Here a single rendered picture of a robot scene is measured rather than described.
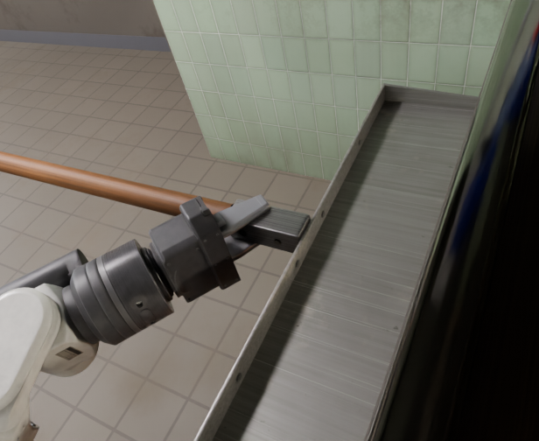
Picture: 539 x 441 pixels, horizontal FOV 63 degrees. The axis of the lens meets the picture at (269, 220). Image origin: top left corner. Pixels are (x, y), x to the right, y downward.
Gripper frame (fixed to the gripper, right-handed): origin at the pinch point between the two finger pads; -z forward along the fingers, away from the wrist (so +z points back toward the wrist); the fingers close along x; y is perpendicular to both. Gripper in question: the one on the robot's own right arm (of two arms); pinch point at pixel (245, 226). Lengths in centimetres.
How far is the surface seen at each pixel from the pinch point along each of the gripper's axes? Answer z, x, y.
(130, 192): 9.4, 1.1, 13.2
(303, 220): -4.8, 1.7, -4.7
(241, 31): -56, -43, 138
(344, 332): -1.8, -1.4, -15.9
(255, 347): 5.7, -0.7, -13.0
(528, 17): -13.4, 23.3, -18.2
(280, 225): -2.7, 1.7, -3.7
